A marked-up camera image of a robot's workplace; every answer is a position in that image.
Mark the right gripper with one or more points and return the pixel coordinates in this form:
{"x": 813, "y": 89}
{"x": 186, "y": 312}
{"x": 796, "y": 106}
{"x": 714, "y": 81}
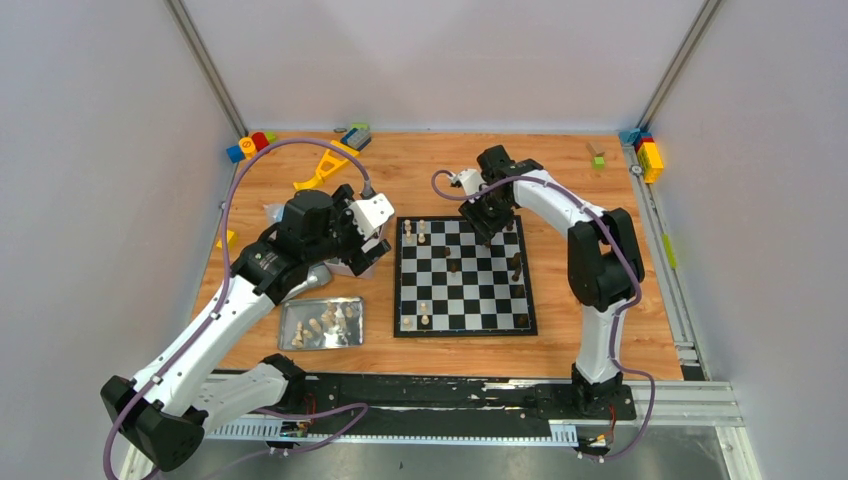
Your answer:
{"x": 484, "y": 227}

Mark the black silver chess board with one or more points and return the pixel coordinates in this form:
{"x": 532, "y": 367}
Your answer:
{"x": 450, "y": 283}

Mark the blue green toy block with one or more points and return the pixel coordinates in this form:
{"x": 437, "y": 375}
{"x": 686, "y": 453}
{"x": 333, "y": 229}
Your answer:
{"x": 358, "y": 137}

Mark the colourful toy blocks right corner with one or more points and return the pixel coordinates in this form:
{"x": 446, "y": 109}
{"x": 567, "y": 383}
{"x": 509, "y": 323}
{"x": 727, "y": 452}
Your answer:
{"x": 647, "y": 153}

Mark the silver microphone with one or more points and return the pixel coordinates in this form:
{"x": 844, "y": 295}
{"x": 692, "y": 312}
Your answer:
{"x": 317, "y": 276}

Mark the tin lid with light pieces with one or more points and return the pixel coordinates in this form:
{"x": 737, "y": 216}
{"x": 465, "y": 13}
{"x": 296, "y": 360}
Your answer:
{"x": 317, "y": 324}

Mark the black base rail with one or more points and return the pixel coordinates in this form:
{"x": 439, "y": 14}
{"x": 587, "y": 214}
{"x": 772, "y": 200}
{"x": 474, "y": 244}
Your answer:
{"x": 449, "y": 407}

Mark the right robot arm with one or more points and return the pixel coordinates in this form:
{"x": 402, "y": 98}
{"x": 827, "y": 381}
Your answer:
{"x": 604, "y": 263}

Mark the blue plastic bag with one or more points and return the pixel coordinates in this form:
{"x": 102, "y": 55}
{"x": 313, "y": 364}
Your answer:
{"x": 274, "y": 212}

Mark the tin box with dark pieces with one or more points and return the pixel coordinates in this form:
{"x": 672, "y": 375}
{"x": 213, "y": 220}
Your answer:
{"x": 360, "y": 261}

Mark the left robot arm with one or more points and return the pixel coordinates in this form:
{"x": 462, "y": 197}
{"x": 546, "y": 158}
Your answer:
{"x": 166, "y": 409}

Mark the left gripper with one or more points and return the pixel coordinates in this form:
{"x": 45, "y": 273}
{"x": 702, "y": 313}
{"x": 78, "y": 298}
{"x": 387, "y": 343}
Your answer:
{"x": 365, "y": 251}

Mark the small yellow block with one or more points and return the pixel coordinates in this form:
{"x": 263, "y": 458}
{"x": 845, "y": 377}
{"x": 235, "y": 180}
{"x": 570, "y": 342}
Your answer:
{"x": 228, "y": 241}

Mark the colourful toy blocks corner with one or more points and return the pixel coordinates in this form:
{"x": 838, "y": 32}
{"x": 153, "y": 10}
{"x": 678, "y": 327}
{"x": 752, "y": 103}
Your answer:
{"x": 249, "y": 146}
{"x": 647, "y": 153}

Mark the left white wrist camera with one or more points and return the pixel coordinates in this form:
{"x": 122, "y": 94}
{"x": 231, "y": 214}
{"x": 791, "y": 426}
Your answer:
{"x": 369, "y": 215}

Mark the colourful toy blocks left corner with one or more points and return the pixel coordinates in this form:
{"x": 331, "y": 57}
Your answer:
{"x": 249, "y": 146}

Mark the yellow toy saw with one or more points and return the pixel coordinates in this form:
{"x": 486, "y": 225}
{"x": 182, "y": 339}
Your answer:
{"x": 331, "y": 163}

